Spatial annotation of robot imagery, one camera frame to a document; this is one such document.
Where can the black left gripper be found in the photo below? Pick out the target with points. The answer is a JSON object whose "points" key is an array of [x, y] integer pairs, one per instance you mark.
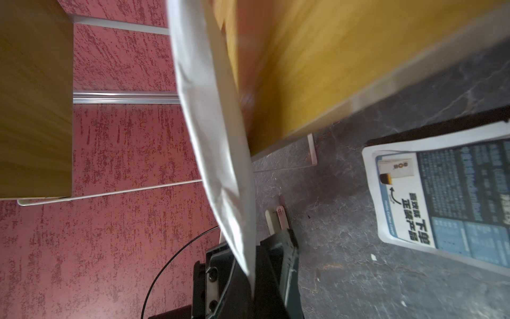
{"points": [[206, 279]]}

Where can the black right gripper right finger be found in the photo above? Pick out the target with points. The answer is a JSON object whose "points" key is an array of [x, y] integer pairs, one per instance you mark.
{"points": [[272, 285]]}

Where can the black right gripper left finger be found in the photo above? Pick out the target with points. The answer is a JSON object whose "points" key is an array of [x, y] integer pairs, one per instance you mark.
{"points": [[235, 292]]}

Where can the wooden shelf with white frame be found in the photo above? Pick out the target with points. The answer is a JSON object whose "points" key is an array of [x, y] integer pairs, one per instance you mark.
{"points": [[302, 60]]}

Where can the beige rectangular case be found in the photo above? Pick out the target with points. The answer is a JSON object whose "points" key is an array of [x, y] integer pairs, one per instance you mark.
{"points": [[277, 219]]}

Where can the left aluminium corner post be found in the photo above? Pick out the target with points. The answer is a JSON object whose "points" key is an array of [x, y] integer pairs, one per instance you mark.
{"points": [[124, 97]]}

